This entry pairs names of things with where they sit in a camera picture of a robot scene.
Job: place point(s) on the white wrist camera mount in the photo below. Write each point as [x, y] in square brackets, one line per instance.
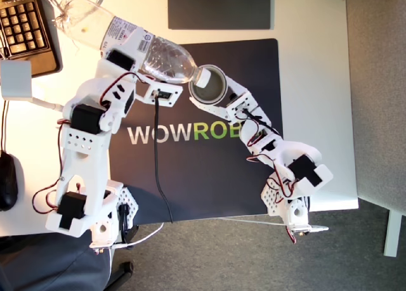
[176, 93]

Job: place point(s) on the white table leg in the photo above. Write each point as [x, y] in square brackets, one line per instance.
[391, 237]

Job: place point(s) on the black table clamp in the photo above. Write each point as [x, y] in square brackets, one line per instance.
[125, 227]

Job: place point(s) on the dark monitor stand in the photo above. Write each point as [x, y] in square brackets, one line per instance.
[219, 9]

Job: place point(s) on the dark office chair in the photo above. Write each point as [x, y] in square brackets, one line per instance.
[47, 265]

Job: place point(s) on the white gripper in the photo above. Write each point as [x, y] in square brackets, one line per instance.
[118, 60]
[240, 106]

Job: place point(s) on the clear plastic water bottle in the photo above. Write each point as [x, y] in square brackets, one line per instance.
[165, 59]

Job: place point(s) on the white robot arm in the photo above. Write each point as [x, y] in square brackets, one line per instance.
[285, 151]
[82, 151]

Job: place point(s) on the black keyboard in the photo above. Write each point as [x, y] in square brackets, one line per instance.
[22, 28]

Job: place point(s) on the black computer mouse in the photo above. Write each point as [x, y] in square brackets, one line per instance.
[7, 180]

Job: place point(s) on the black mat with green lettering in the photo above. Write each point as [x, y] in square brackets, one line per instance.
[196, 177]

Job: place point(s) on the white hub box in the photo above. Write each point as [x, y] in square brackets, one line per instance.
[16, 80]

